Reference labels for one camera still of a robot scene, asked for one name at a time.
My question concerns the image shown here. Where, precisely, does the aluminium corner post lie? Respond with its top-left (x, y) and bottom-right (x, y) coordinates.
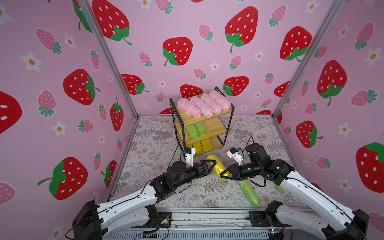
top-left (272, 0), bottom-right (345, 120)
top-left (79, 0), bottom-right (139, 120)

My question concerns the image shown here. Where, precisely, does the green trash bag roll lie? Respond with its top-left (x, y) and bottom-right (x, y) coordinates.
top-left (239, 180), bottom-right (261, 207)
top-left (195, 122), bottom-right (207, 137)
top-left (185, 125), bottom-right (200, 140)
top-left (276, 185), bottom-right (288, 195)

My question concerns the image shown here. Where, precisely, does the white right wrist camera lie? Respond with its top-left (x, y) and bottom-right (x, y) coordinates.
top-left (227, 147), bottom-right (244, 166)

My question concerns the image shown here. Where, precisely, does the three-tier wooden shelf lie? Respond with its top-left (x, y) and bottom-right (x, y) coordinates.
top-left (169, 86), bottom-right (236, 157)

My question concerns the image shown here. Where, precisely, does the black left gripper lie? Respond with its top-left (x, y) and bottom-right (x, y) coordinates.
top-left (170, 160), bottom-right (214, 191)

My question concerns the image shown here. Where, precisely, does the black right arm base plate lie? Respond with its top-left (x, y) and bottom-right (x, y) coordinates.
top-left (247, 211), bottom-right (287, 227)

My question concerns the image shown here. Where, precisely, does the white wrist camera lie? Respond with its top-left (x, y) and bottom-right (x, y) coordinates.
top-left (182, 147), bottom-right (196, 168)
top-left (227, 147), bottom-right (244, 166)

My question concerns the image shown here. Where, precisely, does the left aluminium corner post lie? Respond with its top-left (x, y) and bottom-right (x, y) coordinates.
top-left (79, 0), bottom-right (139, 120)

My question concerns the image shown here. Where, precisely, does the right aluminium corner post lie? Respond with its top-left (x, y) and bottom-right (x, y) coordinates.
top-left (272, 0), bottom-right (345, 120)

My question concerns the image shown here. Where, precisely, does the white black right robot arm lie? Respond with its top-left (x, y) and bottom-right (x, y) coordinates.
top-left (220, 144), bottom-right (370, 240)

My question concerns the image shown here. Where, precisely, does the pink trash bag roll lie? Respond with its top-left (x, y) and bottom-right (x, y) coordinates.
top-left (209, 91), bottom-right (232, 111)
top-left (190, 96), bottom-right (214, 118)
top-left (177, 98), bottom-right (202, 119)
top-left (201, 93), bottom-right (223, 115)

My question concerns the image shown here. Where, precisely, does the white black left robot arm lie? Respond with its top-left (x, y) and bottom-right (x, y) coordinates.
top-left (71, 160), bottom-right (217, 240)

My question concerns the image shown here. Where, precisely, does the aluminium frame rail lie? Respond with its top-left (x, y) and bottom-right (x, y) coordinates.
top-left (85, 206), bottom-right (341, 240)

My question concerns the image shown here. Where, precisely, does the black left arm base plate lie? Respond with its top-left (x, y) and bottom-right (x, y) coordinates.
top-left (141, 212), bottom-right (172, 228)

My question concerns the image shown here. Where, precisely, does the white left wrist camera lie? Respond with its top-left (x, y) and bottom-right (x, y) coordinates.
top-left (182, 147), bottom-right (196, 168)

